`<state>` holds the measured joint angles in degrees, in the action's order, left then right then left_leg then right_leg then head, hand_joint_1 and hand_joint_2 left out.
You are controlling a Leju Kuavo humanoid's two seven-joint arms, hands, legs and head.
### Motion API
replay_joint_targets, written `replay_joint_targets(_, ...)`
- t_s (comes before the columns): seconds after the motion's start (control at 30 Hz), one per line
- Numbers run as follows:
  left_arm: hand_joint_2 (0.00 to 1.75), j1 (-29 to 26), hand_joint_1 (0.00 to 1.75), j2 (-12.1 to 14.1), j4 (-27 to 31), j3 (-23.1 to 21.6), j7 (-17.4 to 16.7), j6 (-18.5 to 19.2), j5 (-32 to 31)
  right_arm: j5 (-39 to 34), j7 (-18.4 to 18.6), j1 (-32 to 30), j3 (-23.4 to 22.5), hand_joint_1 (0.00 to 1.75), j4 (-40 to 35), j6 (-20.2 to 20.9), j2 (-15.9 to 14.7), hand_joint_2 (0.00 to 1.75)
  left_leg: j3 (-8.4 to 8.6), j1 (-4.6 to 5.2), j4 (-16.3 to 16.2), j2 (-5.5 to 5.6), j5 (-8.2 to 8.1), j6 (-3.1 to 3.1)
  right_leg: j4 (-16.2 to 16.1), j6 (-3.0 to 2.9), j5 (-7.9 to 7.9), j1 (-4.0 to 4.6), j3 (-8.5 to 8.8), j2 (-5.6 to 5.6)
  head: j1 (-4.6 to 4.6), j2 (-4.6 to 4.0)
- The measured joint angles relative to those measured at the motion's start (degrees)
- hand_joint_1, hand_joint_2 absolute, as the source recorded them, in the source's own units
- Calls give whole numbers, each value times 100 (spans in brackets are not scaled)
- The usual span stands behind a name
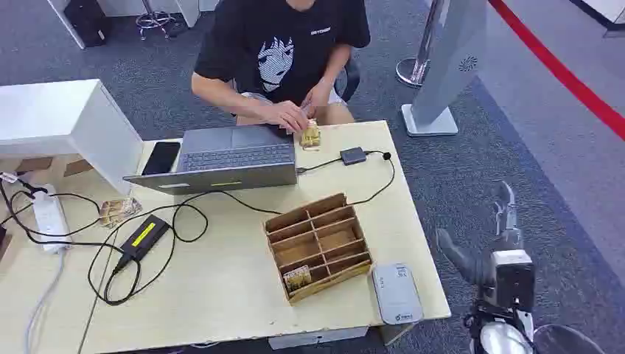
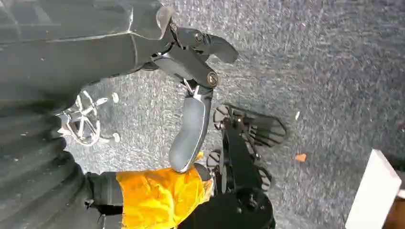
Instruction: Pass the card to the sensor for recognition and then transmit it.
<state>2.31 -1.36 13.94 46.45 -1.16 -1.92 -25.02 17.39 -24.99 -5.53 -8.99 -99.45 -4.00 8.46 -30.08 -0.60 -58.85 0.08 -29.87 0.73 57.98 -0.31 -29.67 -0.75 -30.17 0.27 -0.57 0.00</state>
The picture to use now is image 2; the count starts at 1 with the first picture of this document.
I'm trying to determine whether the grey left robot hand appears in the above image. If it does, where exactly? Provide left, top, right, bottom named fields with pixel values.
left=0, top=0, right=240, bottom=229

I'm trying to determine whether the chrome swivel chair base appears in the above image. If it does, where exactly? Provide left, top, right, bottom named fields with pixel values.
left=56, top=90, right=121, bottom=147

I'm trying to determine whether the ribbed grey left arm sleeve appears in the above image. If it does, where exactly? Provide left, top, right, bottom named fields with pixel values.
left=0, top=108, right=104, bottom=229

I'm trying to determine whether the black robot foot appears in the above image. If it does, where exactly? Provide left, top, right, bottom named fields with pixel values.
left=213, top=104, right=288, bottom=148
left=205, top=149, right=273, bottom=193

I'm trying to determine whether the white desk panel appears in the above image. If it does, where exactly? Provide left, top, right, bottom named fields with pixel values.
left=344, top=148, right=403, bottom=229

